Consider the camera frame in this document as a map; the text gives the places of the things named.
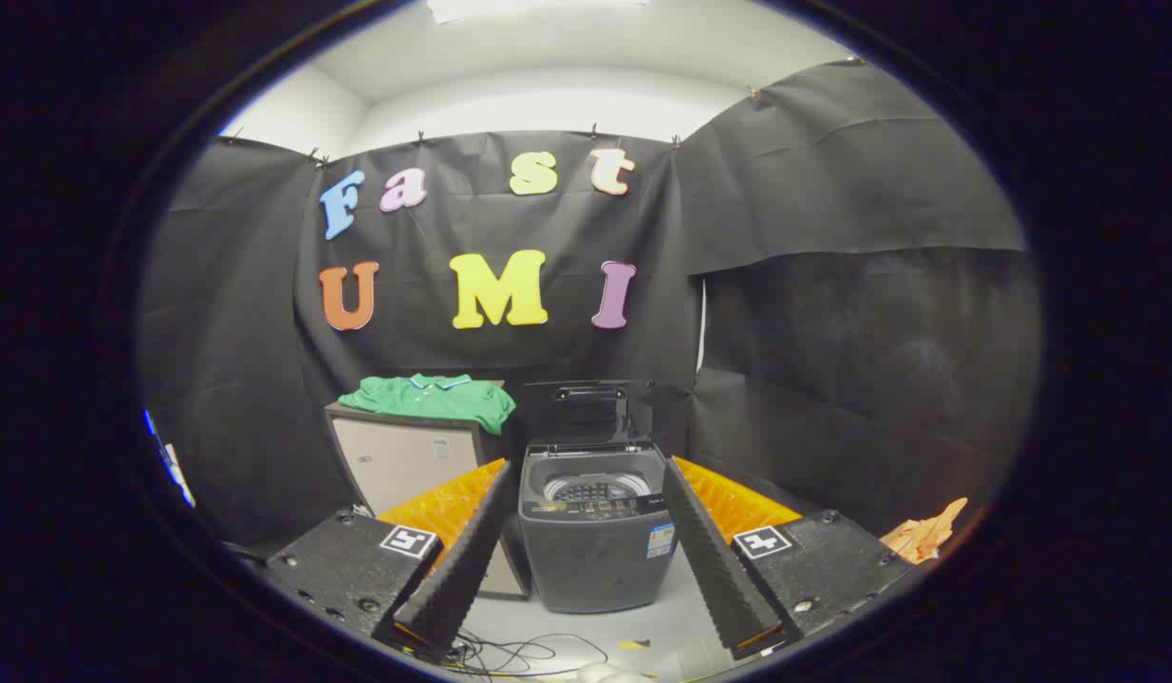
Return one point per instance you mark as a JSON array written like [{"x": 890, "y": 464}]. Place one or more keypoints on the green polo shirt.
[{"x": 434, "y": 403}]

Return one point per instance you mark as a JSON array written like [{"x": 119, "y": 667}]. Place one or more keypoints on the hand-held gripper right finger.
[{"x": 714, "y": 569}]

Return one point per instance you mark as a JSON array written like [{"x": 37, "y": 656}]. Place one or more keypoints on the grey washing machine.
[{"x": 595, "y": 569}]

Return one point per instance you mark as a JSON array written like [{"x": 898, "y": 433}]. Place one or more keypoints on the ceiling light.
[{"x": 529, "y": 8}]

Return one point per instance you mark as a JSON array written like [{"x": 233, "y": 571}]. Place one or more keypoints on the yellow black striped tape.
[{"x": 633, "y": 644}]

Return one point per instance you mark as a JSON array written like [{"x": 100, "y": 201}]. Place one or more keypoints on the beige cabinet with dark top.
[{"x": 405, "y": 465}]

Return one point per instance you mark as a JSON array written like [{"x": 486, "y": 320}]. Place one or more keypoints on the blue white object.
[{"x": 173, "y": 465}]

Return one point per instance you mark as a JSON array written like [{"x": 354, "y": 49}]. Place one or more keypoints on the orange paper pile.
[{"x": 922, "y": 536}]

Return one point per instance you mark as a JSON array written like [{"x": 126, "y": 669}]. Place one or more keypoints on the dark glass washing machine lid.
[{"x": 586, "y": 417}]

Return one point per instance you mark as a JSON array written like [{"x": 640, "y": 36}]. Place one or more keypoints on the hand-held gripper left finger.
[{"x": 462, "y": 579}]

